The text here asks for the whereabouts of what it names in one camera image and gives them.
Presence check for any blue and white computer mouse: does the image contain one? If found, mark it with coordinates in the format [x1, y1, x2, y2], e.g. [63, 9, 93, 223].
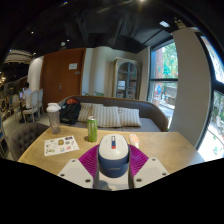
[97, 133, 131, 179]

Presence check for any clear shaker bottle, white lid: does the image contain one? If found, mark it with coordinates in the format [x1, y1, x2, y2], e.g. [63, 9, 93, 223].
[46, 102, 62, 135]

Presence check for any brown curved sofa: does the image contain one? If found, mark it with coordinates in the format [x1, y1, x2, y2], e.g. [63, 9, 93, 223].
[57, 95, 169, 133]

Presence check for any black backpack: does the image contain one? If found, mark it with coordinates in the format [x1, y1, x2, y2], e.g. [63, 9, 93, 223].
[59, 97, 82, 126]

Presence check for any striped cushion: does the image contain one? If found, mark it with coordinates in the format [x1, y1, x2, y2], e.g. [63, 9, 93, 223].
[118, 106, 143, 128]
[91, 104, 122, 128]
[77, 102, 95, 123]

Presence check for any grey tufted armchair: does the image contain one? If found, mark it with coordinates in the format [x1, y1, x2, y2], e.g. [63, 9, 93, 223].
[9, 122, 50, 162]

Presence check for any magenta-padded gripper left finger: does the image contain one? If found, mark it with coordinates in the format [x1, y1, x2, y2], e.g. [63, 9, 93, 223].
[57, 144, 101, 190]

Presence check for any person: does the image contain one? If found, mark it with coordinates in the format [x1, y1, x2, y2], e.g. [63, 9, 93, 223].
[19, 82, 33, 101]

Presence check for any brown wooden door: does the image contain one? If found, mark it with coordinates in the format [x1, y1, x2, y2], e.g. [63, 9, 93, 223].
[41, 48, 87, 113]

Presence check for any group of white chairs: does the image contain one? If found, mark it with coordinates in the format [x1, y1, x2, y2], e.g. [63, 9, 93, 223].
[11, 88, 45, 124]

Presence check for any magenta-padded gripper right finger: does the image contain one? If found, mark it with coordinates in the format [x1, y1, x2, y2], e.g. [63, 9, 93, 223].
[128, 143, 170, 190]

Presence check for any arched glass-door cabinet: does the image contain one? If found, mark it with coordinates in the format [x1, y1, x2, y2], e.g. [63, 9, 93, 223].
[113, 57, 141, 100]

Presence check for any green drink can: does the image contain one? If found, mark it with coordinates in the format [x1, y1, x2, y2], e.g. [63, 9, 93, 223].
[86, 115, 99, 143]

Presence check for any dark-framed window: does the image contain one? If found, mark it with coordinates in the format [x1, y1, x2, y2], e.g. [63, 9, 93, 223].
[196, 33, 224, 163]
[147, 39, 179, 129]

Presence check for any white sticker sheet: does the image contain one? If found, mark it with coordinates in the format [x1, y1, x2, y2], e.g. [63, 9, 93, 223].
[43, 135, 81, 157]

